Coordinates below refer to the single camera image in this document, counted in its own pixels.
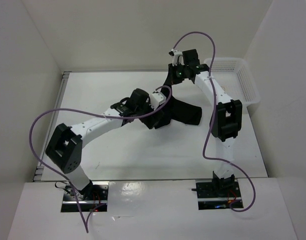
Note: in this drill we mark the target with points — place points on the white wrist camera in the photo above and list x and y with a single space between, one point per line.
177 57
156 99

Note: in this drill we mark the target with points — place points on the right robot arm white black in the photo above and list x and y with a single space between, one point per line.
226 118

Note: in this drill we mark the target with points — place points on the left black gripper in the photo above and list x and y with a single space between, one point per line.
147 104

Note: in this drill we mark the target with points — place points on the black skirt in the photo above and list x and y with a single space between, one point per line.
173 110

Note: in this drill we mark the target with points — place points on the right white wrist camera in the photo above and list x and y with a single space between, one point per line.
177 57

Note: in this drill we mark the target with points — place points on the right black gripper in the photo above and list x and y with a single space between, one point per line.
171 78

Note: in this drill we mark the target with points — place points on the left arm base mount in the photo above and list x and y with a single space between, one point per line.
97 200

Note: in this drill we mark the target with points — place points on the white plastic perforated basket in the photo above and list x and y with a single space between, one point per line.
235 78

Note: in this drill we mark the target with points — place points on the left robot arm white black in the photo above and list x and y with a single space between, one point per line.
66 143

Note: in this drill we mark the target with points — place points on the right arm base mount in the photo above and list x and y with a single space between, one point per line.
218 193

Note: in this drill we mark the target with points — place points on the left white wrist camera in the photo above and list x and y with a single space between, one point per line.
156 99

